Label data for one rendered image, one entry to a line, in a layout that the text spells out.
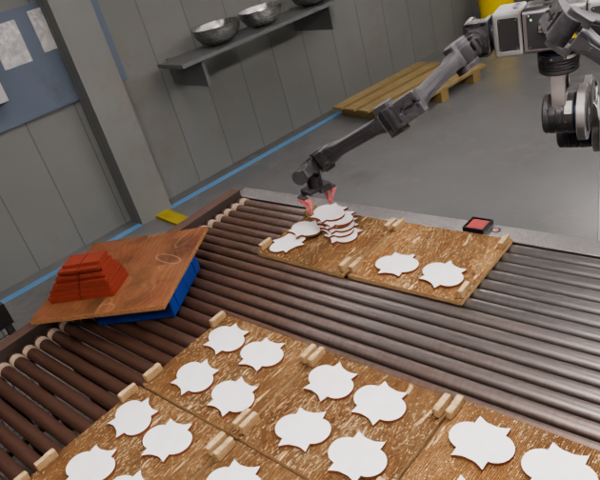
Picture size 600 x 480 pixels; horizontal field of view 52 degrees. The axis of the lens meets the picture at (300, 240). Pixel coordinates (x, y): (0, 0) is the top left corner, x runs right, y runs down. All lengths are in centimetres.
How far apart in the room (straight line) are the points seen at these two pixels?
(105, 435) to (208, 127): 429
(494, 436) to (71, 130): 434
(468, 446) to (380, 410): 23
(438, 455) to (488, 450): 10
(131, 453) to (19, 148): 368
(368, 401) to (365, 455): 16
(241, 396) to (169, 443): 22
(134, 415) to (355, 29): 568
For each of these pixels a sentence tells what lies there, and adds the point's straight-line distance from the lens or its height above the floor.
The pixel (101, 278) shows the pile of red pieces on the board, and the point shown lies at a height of 111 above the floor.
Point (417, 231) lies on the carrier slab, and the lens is 218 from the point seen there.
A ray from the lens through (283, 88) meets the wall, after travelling 628.
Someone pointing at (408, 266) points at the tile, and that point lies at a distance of 199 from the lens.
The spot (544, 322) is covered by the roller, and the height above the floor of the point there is 92.
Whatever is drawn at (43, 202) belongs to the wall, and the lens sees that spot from 521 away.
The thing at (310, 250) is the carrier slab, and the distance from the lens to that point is 222.
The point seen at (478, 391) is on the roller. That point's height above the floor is 92.
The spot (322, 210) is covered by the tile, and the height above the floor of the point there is 100.
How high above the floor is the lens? 203
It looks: 28 degrees down
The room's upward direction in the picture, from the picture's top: 16 degrees counter-clockwise
